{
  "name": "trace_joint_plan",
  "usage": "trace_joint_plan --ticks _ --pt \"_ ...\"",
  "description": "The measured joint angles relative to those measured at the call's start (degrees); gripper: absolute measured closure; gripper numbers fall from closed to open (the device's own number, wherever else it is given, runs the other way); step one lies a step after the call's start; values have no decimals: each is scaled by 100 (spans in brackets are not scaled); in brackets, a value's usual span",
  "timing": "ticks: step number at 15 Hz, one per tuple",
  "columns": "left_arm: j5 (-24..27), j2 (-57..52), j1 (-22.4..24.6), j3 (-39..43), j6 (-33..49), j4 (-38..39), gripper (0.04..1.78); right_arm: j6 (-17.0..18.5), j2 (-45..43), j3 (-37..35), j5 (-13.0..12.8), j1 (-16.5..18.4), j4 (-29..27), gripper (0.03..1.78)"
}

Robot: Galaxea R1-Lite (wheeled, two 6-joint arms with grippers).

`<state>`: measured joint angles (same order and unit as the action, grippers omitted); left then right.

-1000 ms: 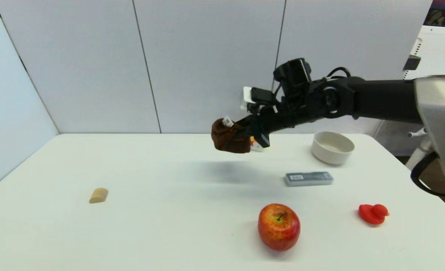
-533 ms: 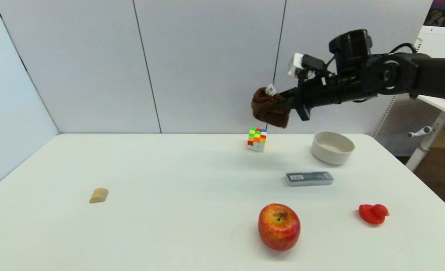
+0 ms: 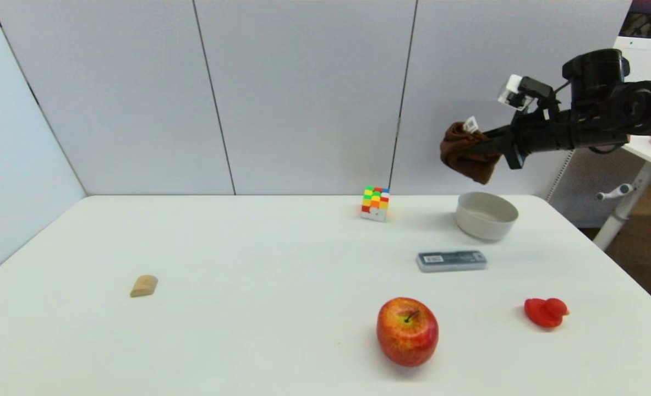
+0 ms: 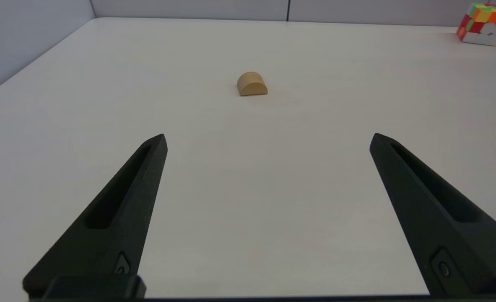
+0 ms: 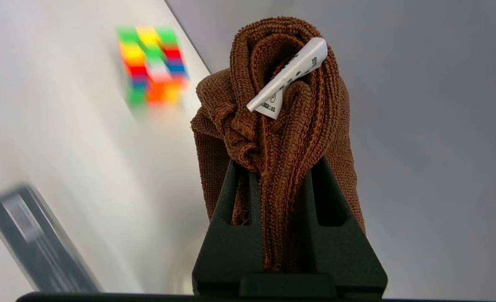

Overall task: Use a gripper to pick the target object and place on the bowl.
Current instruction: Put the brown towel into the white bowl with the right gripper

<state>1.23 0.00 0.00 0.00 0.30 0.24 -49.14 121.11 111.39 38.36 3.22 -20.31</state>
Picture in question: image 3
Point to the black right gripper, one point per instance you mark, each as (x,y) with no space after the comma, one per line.
(512,147)

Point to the brown cloth with label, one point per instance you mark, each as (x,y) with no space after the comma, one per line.
(465,159)

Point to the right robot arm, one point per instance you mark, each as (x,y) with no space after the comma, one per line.
(633,110)

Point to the beige round bowl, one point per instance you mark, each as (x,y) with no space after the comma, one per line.
(487,217)

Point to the grey rectangular box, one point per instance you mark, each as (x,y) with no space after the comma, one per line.
(452,261)

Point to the multicoloured puzzle cube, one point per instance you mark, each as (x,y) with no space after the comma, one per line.
(375,203)

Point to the white desk leg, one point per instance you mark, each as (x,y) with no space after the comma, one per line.
(625,209)

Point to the red rubber duck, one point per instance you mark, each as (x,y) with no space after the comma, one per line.
(545,313)

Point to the red apple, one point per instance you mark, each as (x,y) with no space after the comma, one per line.
(408,335)

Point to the half-round wooden block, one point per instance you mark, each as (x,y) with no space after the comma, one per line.
(144,286)

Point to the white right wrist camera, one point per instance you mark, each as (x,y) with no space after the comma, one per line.
(515,91)

